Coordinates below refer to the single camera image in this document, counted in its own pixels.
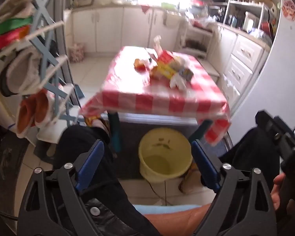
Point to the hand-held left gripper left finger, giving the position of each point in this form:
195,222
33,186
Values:
91,162

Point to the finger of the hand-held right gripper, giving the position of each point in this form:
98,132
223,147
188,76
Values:
265,121

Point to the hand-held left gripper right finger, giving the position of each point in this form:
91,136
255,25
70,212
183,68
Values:
206,167

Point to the yellow plastic bucket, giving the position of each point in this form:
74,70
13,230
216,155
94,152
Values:
162,140

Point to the small printed carton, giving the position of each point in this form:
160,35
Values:
186,73

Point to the orange peel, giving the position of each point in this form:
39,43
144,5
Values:
138,64

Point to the red paper snack packet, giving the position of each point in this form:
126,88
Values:
164,64

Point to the clear plastic bag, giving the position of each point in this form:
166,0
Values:
158,44
206,22

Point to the person's right hand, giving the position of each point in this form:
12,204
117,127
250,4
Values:
279,191

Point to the floral house slipper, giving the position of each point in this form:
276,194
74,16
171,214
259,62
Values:
186,184
98,124

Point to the person's right leg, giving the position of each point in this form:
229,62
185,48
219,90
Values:
250,147

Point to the blue cloth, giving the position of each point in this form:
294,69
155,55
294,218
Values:
162,208

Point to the white drawer cabinet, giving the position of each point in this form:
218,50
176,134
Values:
241,56

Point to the red white checkered table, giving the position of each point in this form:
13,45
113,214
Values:
127,86

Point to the silver blue foil bag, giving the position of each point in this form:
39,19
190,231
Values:
257,33

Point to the red pot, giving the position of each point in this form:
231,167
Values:
266,26

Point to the floral waste bin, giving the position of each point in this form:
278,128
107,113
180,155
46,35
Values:
76,52

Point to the white fluffy slipper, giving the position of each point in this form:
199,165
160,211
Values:
22,73

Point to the white trolley shelf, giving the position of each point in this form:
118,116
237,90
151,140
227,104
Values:
199,30

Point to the red fridge stickers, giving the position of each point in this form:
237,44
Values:
291,11

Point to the clear plastic bag on counter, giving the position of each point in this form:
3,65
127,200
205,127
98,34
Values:
206,22

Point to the black toaster oven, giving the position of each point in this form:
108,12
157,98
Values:
215,13

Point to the black slipper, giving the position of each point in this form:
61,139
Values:
53,48

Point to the white counter rack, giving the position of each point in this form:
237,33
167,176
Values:
244,3

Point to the stacked pots and bowls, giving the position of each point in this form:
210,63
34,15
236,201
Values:
199,5

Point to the white kitchen base cabinets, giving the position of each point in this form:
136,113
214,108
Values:
113,27

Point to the red slipper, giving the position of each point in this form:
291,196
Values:
7,39

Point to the green basin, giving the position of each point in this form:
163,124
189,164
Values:
169,6

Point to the blue white shoe rack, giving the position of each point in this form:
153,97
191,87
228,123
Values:
43,17

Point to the green slipper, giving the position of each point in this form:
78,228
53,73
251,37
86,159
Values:
12,25

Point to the red hanging cloth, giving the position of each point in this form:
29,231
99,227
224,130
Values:
146,8

